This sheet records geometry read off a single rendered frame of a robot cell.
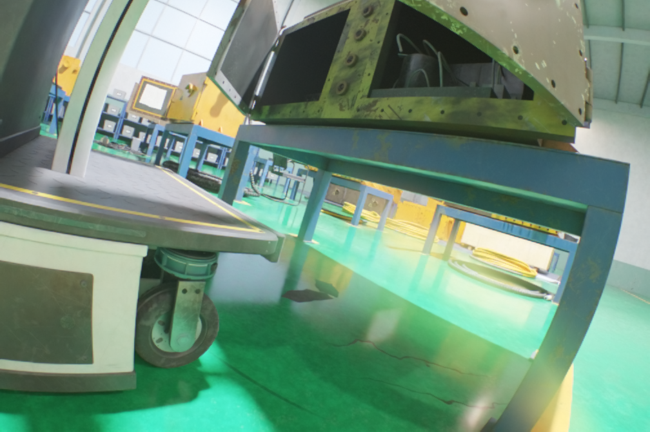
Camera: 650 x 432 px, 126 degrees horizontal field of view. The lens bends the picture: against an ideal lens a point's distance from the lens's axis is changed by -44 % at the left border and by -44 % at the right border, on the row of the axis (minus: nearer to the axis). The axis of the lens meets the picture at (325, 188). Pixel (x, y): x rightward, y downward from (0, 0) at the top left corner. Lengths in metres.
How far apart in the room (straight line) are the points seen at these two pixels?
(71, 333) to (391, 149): 0.81
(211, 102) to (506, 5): 3.11
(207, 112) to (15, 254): 3.07
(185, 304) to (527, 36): 0.69
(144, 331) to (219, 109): 3.00
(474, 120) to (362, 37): 0.57
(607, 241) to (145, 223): 0.73
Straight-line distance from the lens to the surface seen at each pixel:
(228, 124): 3.41
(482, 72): 1.13
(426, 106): 0.79
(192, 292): 0.51
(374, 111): 0.89
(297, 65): 1.76
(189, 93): 3.38
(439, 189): 1.54
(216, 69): 1.06
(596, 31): 12.90
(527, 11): 0.53
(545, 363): 0.66
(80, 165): 0.52
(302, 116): 1.18
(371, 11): 1.18
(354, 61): 1.06
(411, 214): 7.59
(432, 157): 0.76
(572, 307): 0.64
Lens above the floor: 0.42
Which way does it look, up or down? level
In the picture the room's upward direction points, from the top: 17 degrees clockwise
